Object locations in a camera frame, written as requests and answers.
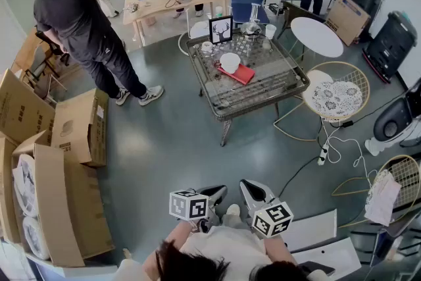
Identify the white wire chair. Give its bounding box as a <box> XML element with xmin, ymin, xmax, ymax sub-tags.
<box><xmin>178</xmin><ymin>8</ymin><xmax>212</xmax><ymax>57</ymax></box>

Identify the wooden chair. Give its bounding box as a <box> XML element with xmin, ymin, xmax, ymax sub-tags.
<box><xmin>11</xmin><ymin>27</ymin><xmax>72</xmax><ymax>103</ymax></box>

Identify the black cable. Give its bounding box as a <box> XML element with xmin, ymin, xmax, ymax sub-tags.
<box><xmin>278</xmin><ymin>154</ymin><xmax>322</xmax><ymax>199</ymax></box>

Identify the red tray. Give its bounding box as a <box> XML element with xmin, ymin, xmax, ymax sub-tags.
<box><xmin>216</xmin><ymin>63</ymin><xmax>257</xmax><ymax>86</ymax></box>

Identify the floral patterned seat cushion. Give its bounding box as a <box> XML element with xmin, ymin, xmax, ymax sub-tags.
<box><xmin>302</xmin><ymin>70</ymin><xmax>363</xmax><ymax>118</ymax></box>

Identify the white power strip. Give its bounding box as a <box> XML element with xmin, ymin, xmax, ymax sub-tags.
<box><xmin>316</xmin><ymin>142</ymin><xmax>330</xmax><ymax>166</ymax></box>

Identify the deer picture frame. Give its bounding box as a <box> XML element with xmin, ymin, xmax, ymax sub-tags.
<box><xmin>209</xmin><ymin>15</ymin><xmax>234</xmax><ymax>45</ymax></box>

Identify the white and black robot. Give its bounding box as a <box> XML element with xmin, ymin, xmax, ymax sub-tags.
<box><xmin>364</xmin><ymin>76</ymin><xmax>421</xmax><ymax>157</ymax></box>

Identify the glass teapot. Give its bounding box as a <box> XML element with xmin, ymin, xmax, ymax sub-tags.
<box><xmin>241</xmin><ymin>20</ymin><xmax>263</xmax><ymax>41</ymax></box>

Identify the black tablet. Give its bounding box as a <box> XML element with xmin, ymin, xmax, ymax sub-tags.
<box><xmin>297</xmin><ymin>260</ymin><xmax>337</xmax><ymax>277</ymax></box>

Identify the cardboard box with blue print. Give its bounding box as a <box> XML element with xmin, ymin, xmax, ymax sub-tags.
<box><xmin>325</xmin><ymin>0</ymin><xmax>372</xmax><ymax>47</ymax></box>

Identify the white cable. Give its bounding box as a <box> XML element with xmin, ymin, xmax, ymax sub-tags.
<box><xmin>320</xmin><ymin>120</ymin><xmax>379</xmax><ymax>187</ymax></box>

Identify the printed cardboard box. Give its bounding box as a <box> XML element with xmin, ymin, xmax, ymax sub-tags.
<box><xmin>50</xmin><ymin>88</ymin><xmax>110</xmax><ymax>168</ymax></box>

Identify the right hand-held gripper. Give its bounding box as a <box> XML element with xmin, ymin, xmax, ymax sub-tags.
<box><xmin>239</xmin><ymin>178</ymin><xmax>294</xmax><ymax>239</ymax></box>

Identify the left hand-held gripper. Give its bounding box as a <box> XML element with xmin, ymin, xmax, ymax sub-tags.
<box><xmin>169</xmin><ymin>184</ymin><xmax>229</xmax><ymax>234</ymax></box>

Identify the large open cardboard box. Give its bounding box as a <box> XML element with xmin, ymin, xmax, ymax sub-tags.
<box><xmin>11</xmin><ymin>130</ymin><xmax>116</xmax><ymax>268</ymax></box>

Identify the person's left forearm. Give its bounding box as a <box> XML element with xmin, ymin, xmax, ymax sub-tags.
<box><xmin>142</xmin><ymin>219</ymin><xmax>202</xmax><ymax>274</ymax></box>

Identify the gold wire chair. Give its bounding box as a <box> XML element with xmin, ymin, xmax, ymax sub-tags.
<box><xmin>273</xmin><ymin>61</ymin><xmax>371</xmax><ymax>143</ymax></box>
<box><xmin>331</xmin><ymin>154</ymin><xmax>421</xmax><ymax>230</ymax></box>

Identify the flat cardboard box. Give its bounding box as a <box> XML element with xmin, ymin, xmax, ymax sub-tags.
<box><xmin>0</xmin><ymin>68</ymin><xmax>57</xmax><ymax>146</ymax></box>

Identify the round white side table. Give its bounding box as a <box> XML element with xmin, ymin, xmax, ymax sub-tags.
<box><xmin>290</xmin><ymin>16</ymin><xmax>345</xmax><ymax>59</ymax></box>

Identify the white board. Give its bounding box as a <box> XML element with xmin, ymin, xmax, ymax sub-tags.
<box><xmin>282</xmin><ymin>208</ymin><xmax>338</xmax><ymax>253</ymax></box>
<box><xmin>291</xmin><ymin>237</ymin><xmax>362</xmax><ymax>281</ymax></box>

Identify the long wooden table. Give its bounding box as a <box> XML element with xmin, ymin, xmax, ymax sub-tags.
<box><xmin>122</xmin><ymin>0</ymin><xmax>232</xmax><ymax>47</ymax></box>

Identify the black wheeled appliance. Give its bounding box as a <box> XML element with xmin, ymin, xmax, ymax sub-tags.
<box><xmin>362</xmin><ymin>10</ymin><xmax>419</xmax><ymax>85</ymax></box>

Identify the glass wicker coffee table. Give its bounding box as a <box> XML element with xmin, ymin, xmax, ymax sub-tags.
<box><xmin>185</xmin><ymin>32</ymin><xmax>310</xmax><ymax>147</ymax></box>

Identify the pale pink cloth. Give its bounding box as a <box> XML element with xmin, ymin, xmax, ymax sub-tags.
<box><xmin>364</xmin><ymin>168</ymin><xmax>403</xmax><ymax>227</ymax></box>

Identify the person's white shirt torso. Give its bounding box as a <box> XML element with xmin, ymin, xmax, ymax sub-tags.
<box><xmin>113</xmin><ymin>225</ymin><xmax>274</xmax><ymax>281</ymax></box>

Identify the person's right forearm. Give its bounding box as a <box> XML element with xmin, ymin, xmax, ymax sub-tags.
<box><xmin>264</xmin><ymin>235</ymin><xmax>299</xmax><ymax>266</ymax></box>

